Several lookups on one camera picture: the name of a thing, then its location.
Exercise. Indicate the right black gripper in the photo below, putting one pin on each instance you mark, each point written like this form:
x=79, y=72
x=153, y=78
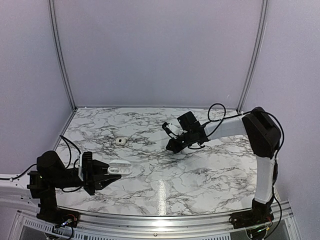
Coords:
x=175, y=148

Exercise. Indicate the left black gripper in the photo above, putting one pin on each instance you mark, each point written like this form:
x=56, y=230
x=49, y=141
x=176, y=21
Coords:
x=89, y=185

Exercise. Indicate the white earbud charging case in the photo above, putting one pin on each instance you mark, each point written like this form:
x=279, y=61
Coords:
x=119, y=167

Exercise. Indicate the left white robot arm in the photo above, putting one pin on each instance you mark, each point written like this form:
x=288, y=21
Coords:
x=36, y=188

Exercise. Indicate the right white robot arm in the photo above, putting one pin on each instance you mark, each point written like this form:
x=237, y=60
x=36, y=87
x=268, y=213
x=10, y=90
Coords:
x=264, y=134

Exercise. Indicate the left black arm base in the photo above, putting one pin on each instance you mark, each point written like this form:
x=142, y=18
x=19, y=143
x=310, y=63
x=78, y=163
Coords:
x=50, y=212

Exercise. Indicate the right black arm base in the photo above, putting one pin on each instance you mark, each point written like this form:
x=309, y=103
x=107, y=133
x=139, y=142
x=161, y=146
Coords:
x=259, y=213

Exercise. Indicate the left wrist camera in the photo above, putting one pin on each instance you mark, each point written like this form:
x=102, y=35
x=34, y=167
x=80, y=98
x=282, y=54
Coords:
x=83, y=160

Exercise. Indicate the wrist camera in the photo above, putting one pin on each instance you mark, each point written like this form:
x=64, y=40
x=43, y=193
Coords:
x=188, y=123
x=83, y=160

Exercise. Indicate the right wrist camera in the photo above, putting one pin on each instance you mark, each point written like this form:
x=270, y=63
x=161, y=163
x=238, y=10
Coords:
x=188, y=123

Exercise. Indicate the front aluminium rail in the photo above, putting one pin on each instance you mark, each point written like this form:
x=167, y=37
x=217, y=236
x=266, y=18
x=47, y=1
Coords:
x=217, y=226

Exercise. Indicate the right aluminium corner post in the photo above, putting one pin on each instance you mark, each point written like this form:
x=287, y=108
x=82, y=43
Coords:
x=255, y=54

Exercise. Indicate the aluminium corner post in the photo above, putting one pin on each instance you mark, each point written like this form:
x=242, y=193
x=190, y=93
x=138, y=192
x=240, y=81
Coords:
x=59, y=53
x=255, y=54

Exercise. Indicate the left aluminium corner post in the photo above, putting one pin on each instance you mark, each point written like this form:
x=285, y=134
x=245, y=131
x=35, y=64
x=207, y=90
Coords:
x=59, y=53

